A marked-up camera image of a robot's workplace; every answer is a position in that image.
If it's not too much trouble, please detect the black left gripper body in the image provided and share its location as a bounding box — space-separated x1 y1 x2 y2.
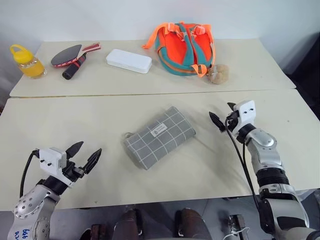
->
61 159 88 188

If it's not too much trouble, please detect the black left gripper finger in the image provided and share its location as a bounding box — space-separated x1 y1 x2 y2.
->
65 140 85 161
82 147 103 174

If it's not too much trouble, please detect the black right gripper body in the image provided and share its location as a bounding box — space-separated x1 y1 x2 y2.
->
224 109 242 133

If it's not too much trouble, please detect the grey checked pouch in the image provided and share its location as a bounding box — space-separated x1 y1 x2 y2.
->
122 106 197 171

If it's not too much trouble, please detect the beige plush toy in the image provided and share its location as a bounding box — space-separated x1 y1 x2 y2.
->
206 63 230 85

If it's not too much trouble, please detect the orange and teal backpack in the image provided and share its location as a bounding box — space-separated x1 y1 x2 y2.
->
141 21 217 78

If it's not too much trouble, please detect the dark brown rounded shape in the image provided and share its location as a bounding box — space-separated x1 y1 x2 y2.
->
174 207 211 240
113 208 145 240

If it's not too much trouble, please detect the yellow-capped bottle of orange liquid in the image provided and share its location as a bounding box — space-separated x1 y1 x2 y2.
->
9 44 48 80

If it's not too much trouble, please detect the red table tennis paddle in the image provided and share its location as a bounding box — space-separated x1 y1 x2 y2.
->
50 41 102 67

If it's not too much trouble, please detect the white plastic box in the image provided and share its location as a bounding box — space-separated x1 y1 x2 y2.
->
105 48 153 75

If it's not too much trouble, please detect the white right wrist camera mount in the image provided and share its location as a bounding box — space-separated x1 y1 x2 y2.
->
232 100 257 137

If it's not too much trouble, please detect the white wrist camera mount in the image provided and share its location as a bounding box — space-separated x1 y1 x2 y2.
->
39 147 68 172
232 100 257 137

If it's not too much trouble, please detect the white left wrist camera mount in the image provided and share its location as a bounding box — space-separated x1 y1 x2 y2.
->
39 147 68 172

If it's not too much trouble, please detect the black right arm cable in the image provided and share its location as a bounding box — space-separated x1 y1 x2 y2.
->
224 116 268 227

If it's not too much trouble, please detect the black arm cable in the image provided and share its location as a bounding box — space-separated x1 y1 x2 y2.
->
19 149 41 199
224 116 268 227

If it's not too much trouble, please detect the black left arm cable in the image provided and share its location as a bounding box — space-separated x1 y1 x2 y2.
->
19 149 41 199

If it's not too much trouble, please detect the grey metal bracket shape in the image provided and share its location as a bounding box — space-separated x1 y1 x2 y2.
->
219 214 248 240

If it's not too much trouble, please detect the thin white cord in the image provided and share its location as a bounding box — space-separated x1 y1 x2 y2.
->
224 227 251 239

